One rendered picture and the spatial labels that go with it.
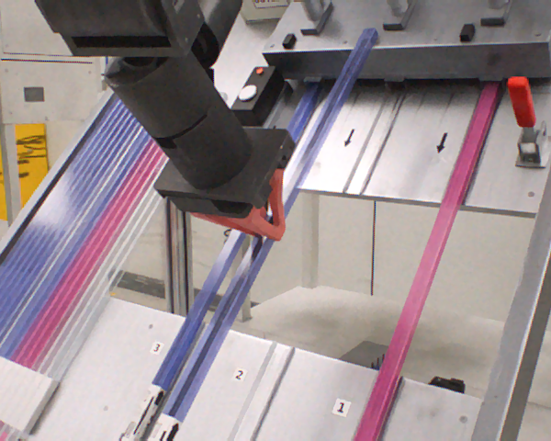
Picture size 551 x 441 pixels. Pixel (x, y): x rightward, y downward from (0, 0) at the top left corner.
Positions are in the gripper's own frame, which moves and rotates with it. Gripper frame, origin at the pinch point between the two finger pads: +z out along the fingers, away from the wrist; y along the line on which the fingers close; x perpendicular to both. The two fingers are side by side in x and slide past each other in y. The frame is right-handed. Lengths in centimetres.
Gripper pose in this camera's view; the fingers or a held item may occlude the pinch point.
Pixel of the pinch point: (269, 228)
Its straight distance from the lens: 54.0
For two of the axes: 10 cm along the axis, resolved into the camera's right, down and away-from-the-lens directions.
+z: 4.2, 5.7, 7.1
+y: -8.2, -1.1, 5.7
